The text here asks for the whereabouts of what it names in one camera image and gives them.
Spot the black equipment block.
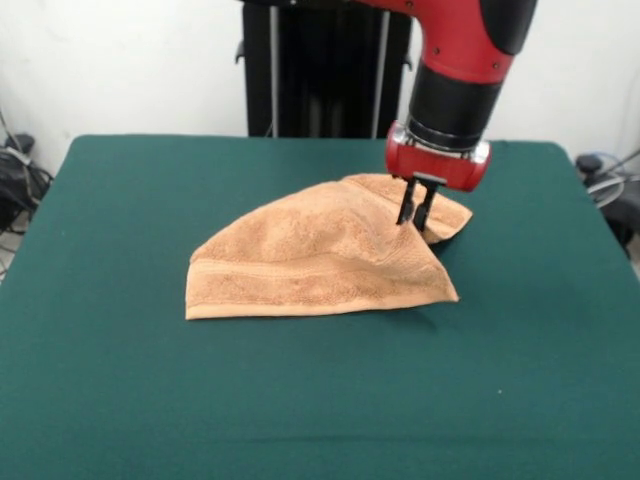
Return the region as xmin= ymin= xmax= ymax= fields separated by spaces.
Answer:
xmin=597 ymin=187 xmax=640 ymax=261

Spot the black cable bundle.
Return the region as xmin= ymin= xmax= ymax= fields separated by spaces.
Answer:
xmin=0 ymin=148 xmax=55 ymax=236

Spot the dark green table cloth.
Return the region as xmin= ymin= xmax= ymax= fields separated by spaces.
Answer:
xmin=0 ymin=133 xmax=640 ymax=480

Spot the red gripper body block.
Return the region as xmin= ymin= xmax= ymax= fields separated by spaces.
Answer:
xmin=384 ymin=120 xmax=493 ymax=194

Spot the black robot pedestal frame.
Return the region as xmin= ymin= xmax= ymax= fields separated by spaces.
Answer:
xmin=234 ymin=0 xmax=416 ymax=140

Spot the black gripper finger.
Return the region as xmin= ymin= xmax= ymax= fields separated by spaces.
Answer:
xmin=413 ymin=180 xmax=439 ymax=234
xmin=395 ymin=177 xmax=420 ymax=226

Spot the orange terry towel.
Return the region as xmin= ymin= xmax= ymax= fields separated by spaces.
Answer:
xmin=184 ymin=172 xmax=474 ymax=321

